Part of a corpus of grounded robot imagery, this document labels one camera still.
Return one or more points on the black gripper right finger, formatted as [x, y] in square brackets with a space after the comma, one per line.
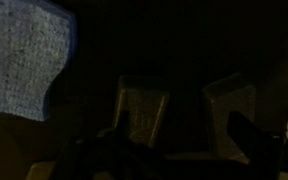
[267, 154]

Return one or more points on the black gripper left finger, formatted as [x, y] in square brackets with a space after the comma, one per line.
[110, 153]

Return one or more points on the blue cloth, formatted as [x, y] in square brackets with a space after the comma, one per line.
[37, 41]

